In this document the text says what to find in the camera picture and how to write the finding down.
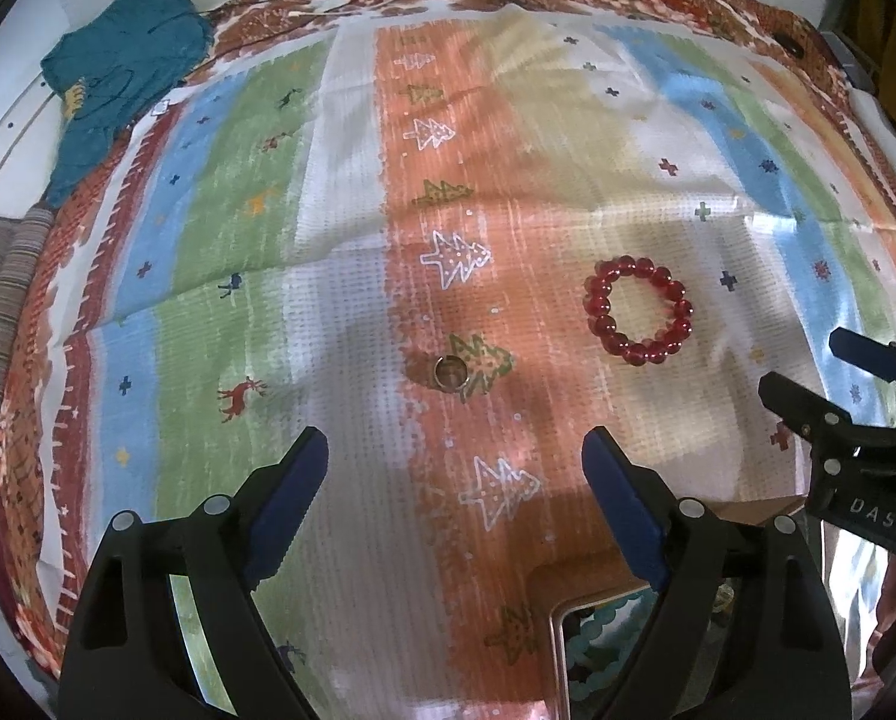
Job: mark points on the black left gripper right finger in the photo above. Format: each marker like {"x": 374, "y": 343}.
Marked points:
{"x": 781, "y": 655}

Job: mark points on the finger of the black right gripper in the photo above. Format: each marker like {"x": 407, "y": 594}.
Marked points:
{"x": 808, "y": 404}
{"x": 870, "y": 355}

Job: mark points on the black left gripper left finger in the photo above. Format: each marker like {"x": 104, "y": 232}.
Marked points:
{"x": 125, "y": 655}

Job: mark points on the metal jewelry tray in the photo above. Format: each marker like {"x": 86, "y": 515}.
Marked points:
{"x": 588, "y": 613}

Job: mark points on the striped colourful bed blanket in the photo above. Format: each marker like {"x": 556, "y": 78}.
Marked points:
{"x": 448, "y": 314}

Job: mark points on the teal shirt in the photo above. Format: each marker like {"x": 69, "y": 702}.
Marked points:
{"x": 111, "y": 71}

